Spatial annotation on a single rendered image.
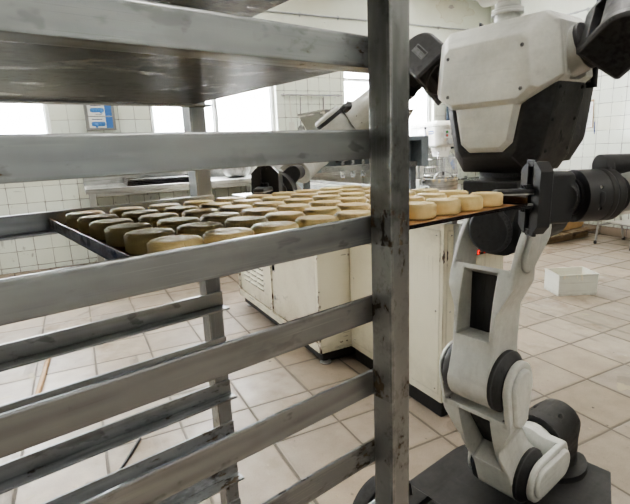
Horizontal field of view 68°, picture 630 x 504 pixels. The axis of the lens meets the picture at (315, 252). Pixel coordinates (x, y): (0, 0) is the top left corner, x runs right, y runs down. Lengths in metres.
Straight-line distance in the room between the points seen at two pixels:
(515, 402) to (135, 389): 0.91
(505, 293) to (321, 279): 1.43
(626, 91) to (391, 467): 5.96
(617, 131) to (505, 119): 5.35
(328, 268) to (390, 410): 1.86
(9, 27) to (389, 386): 0.46
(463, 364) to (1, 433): 0.96
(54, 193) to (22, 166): 4.84
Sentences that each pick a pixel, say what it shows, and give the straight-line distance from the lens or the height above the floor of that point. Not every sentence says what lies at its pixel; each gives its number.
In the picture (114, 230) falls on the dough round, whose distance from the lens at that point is 0.55.
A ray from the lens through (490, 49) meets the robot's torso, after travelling 1.06.
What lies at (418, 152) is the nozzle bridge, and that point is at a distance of 2.68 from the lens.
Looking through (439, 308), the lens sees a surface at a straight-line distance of 1.95.
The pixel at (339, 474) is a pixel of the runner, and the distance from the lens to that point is 0.59.
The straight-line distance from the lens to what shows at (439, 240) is 1.87.
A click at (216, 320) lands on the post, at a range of 0.91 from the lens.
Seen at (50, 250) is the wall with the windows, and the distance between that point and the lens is 5.26.
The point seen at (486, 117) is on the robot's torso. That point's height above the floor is 1.19.
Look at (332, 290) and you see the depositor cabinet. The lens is 2.43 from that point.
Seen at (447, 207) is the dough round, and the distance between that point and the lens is 0.67.
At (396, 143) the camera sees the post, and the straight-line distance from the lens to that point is 0.49.
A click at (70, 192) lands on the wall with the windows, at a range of 5.19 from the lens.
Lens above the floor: 1.14
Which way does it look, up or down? 12 degrees down
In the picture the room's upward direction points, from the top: 2 degrees counter-clockwise
